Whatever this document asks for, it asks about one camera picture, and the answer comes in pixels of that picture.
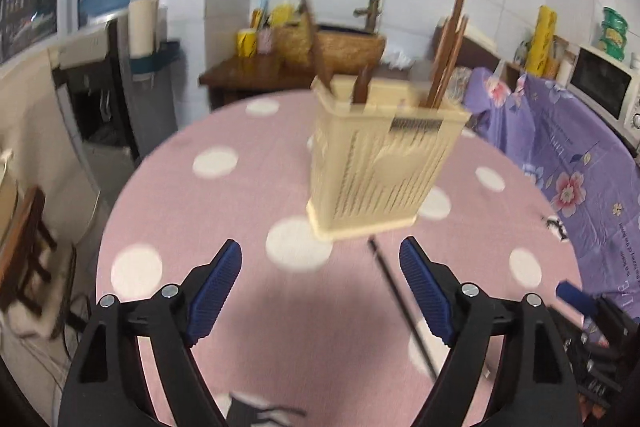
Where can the bronze faucet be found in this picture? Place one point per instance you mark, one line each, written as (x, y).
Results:
(370, 14)

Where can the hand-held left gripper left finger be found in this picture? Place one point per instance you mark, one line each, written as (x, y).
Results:
(215, 292)

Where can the green stacked containers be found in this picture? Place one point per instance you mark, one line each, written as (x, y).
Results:
(614, 34)

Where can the cream cup tube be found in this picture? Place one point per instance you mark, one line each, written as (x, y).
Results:
(144, 27)

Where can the beige floral cloth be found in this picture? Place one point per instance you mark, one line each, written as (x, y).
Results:
(462, 87)

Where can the yellow wrapped roll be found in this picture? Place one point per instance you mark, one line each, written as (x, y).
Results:
(541, 39)

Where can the brown cream-topped chair back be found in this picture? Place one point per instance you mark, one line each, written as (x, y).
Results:
(481, 49)

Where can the black chopstick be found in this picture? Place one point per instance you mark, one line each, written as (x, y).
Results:
(400, 302)

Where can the dark wooden stool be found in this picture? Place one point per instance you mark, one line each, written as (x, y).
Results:
(35, 227)

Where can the brown wooden chopstick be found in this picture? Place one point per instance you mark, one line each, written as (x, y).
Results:
(455, 62)
(450, 37)
(437, 62)
(363, 84)

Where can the woven basin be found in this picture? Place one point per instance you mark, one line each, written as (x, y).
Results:
(350, 52)

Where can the white crumpled tissue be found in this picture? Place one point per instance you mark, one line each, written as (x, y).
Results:
(400, 59)

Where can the yellow cup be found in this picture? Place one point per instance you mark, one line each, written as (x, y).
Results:
(246, 43)

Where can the white water dispenser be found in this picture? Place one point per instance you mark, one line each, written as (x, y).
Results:
(85, 57)

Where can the purple floral blanket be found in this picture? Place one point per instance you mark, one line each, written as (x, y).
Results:
(575, 157)

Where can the cream cloth cover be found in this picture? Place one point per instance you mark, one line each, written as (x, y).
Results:
(30, 117)

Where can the cream plastic utensil holder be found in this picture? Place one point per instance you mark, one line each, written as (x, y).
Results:
(360, 177)

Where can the white microwave oven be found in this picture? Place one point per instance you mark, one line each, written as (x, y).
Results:
(600, 82)

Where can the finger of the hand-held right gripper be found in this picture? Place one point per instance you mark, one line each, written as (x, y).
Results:
(577, 299)

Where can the pink cup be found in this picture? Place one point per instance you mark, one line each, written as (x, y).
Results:
(266, 42)

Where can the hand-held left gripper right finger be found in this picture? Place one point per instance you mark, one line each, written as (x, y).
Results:
(425, 292)

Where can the dark wooden counter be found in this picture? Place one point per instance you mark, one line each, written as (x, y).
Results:
(240, 74)

